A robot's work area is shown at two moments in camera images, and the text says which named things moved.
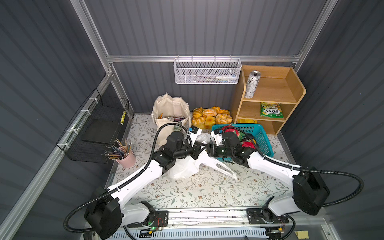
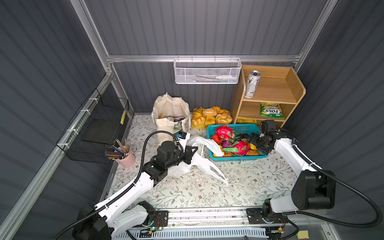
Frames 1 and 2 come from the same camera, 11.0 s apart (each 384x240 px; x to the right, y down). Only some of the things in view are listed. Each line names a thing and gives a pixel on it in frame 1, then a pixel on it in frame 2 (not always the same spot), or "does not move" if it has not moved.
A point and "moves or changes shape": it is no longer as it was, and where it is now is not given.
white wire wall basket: [209, 71] does not move
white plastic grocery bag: [188, 167] moves or changes shape
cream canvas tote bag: [166, 109] does not move
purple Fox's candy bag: [178, 119] does not move
